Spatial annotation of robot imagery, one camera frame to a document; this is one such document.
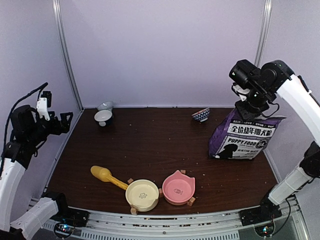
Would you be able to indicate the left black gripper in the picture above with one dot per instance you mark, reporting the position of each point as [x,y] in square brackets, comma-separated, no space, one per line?
[65,125]

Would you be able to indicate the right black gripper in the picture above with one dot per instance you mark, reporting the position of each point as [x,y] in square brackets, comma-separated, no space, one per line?
[247,114]

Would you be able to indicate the purple puppy food bag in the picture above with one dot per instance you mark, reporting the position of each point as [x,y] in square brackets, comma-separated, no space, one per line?
[238,139]

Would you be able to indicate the yellow plastic scoop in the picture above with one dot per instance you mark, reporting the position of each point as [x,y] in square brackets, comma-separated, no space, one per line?
[105,175]

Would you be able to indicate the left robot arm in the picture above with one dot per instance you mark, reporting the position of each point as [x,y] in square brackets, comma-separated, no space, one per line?
[30,131]

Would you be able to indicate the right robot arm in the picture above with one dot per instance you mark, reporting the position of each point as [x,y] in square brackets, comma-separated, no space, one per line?
[257,89]

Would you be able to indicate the pink cat-ear pet bowl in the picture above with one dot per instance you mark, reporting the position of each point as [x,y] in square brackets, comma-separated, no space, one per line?
[178,188]

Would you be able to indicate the cream pet bowl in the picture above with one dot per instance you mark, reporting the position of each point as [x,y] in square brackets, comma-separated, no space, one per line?
[142,195]

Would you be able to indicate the dark blue white bowl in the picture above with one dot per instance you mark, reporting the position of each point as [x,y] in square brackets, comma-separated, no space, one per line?
[104,118]

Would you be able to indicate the grey bowl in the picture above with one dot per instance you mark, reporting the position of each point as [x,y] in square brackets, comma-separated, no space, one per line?
[108,105]

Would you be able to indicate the blue zigzag patterned bowl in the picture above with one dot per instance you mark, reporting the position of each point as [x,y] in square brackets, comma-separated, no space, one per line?
[201,115]

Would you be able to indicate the left circuit board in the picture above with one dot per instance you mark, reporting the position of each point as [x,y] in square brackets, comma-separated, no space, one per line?
[63,230]

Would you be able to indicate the circuit board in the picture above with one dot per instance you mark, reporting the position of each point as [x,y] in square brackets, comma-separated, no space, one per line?
[63,230]
[265,230]

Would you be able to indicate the wooden block front right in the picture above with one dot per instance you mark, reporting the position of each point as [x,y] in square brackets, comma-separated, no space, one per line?
[191,201]

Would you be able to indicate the wooden block front left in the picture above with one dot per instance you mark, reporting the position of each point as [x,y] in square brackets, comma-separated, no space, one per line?
[133,211]

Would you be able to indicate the wooden block between bowls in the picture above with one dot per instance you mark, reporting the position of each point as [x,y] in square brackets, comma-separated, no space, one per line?
[160,191]

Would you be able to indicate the right circuit board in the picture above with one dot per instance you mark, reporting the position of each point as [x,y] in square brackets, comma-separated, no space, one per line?
[265,230]

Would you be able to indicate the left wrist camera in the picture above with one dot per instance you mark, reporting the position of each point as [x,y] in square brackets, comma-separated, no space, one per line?
[43,103]

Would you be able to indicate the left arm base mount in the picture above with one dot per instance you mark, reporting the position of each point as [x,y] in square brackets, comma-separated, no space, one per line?
[71,216]

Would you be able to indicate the right aluminium frame post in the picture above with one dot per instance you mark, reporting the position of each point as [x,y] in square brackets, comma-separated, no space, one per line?
[264,30]

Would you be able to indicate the aluminium frame post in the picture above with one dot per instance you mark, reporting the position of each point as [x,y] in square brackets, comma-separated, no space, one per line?
[264,30]
[56,5]

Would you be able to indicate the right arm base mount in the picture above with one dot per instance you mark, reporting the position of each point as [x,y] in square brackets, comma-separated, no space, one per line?
[265,212]

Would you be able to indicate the front aluminium rail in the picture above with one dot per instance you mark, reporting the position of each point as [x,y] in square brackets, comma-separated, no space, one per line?
[224,225]

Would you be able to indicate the left aluminium frame post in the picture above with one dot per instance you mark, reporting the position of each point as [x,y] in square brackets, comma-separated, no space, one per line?
[56,5]

